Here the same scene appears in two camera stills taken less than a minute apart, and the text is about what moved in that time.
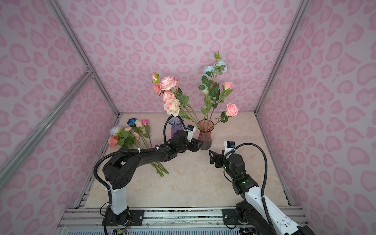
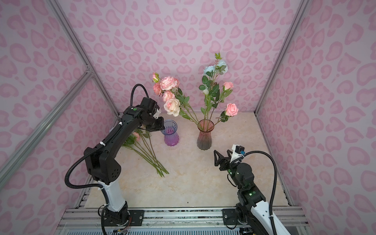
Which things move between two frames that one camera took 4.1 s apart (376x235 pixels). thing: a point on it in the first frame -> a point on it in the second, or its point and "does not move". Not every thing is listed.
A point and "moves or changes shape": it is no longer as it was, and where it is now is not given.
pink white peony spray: (175, 102) does not move
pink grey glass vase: (205, 126) does not move
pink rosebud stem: (226, 86) does not move
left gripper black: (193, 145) -> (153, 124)
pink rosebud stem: (231, 110) does not move
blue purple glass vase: (176, 124) moves or changes shape
